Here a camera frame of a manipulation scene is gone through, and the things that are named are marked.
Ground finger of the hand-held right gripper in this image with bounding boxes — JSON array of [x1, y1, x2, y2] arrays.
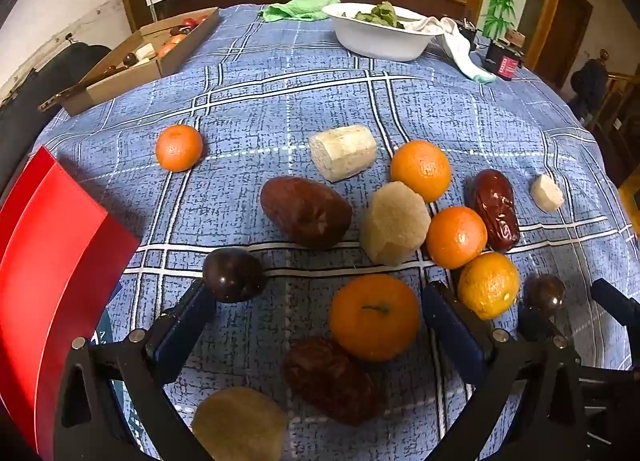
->
[[591, 278, 640, 342], [517, 305, 566, 344]]

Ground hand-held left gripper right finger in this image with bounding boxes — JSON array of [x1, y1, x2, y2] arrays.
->
[[422, 281, 586, 461]]

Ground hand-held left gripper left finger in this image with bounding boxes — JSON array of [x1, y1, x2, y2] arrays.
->
[[52, 281, 218, 461]]

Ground dried red date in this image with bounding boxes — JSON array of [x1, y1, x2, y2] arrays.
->
[[470, 169, 521, 253], [284, 337, 386, 427], [260, 176, 353, 250]]

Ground red tray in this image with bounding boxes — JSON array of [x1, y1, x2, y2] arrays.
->
[[0, 146, 142, 459]]

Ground cardboard box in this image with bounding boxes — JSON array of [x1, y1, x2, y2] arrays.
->
[[37, 6, 221, 116]]

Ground dark jar with red label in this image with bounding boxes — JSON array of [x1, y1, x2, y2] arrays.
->
[[485, 38, 526, 82]]

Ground black sofa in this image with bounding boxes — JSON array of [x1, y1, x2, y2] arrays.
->
[[0, 42, 113, 192]]

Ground white sock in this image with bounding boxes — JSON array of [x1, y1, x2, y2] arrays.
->
[[405, 16, 498, 84]]

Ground white bowl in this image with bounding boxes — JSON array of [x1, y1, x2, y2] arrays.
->
[[321, 2, 446, 62]]

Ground leafy greens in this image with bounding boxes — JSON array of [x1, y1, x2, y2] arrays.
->
[[345, 2, 406, 29]]

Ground green cloth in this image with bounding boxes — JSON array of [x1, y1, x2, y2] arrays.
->
[[257, 0, 341, 22]]

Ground brown handled tool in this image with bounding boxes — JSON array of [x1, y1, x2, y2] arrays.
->
[[39, 63, 132, 112]]

